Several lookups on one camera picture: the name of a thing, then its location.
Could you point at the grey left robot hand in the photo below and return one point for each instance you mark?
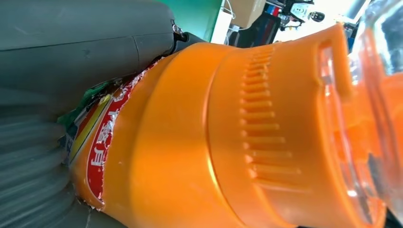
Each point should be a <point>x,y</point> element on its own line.
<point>69,41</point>

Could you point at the orange detergent bottle clear cap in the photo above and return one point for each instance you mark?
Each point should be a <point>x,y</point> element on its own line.
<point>189,132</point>

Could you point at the green table mat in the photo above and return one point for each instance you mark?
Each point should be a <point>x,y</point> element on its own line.
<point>189,15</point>

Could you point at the brown cardboard box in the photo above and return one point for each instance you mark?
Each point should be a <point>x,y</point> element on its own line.
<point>245,12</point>

